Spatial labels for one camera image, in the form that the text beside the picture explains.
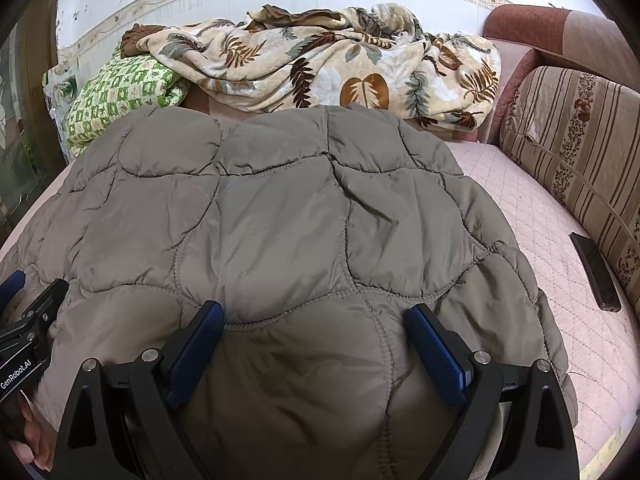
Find black smartphone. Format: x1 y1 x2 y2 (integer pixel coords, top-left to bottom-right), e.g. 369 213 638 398
569 231 622 312

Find striped floral cushion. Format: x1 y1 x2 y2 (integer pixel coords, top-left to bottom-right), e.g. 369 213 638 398
500 65 640 317

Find person's left hand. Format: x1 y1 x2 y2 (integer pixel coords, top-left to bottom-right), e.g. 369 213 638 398
7 394 57 472

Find clear plastic bag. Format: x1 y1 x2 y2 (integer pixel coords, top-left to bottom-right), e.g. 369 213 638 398
42 66 82 132

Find green checked pillow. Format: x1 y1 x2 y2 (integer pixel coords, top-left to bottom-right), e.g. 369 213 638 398
65 54 192 157

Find leaf print blanket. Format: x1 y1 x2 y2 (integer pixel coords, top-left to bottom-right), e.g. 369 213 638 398
145 4 502 129

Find wooden door with glass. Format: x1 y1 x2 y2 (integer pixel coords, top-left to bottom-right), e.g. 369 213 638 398
0 0 67 243

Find pink upholstered headboard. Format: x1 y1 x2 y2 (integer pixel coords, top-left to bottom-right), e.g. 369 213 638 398
405 4 622 147

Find pale floral sheet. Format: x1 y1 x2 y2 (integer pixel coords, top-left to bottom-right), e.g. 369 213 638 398
579 407 638 480

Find brown cloth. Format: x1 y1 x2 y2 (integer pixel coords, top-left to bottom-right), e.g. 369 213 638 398
121 24 167 59

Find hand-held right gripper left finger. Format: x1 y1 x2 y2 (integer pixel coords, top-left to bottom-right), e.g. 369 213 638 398
52 300 224 480

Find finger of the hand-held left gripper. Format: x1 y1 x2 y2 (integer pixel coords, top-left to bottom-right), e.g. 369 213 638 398
21 278 71 337
0 270 27 313

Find grey quilted jacket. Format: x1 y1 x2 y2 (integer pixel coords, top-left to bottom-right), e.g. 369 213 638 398
0 102 579 480

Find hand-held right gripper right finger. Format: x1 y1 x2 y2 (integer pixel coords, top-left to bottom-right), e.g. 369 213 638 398
404 305 581 480

